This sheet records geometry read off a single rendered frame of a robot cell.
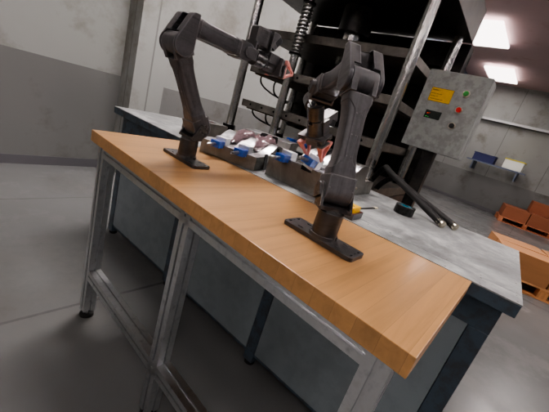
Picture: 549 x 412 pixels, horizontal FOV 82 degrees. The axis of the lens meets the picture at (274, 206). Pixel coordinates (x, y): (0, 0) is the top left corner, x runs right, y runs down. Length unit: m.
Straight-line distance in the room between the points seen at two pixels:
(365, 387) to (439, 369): 0.52
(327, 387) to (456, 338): 0.50
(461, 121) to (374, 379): 1.51
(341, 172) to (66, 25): 2.90
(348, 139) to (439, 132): 1.18
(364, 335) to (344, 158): 0.39
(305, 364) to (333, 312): 0.78
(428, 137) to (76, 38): 2.81
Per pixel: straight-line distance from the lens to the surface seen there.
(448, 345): 1.08
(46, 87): 3.33
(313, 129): 1.07
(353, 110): 0.77
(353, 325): 0.54
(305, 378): 1.35
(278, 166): 1.22
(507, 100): 11.09
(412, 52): 1.88
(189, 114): 1.10
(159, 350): 1.08
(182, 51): 1.03
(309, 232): 0.76
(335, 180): 0.72
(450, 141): 1.88
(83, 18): 3.38
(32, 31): 3.29
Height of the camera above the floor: 1.06
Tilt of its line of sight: 17 degrees down
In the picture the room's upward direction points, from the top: 17 degrees clockwise
